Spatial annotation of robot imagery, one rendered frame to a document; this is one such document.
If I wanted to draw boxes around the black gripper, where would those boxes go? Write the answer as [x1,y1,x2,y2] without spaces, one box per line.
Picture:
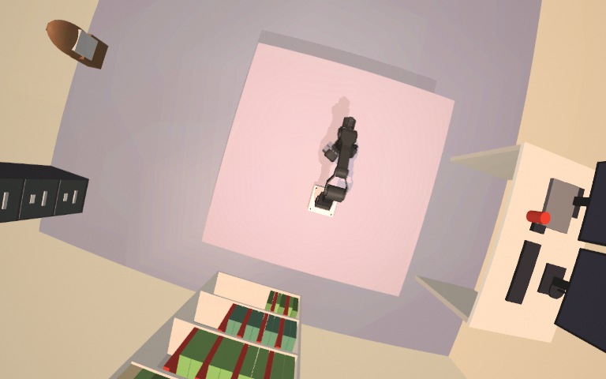
[324,140,340,162]

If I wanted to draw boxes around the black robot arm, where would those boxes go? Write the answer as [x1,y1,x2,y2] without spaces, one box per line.
[315,117,358,211]

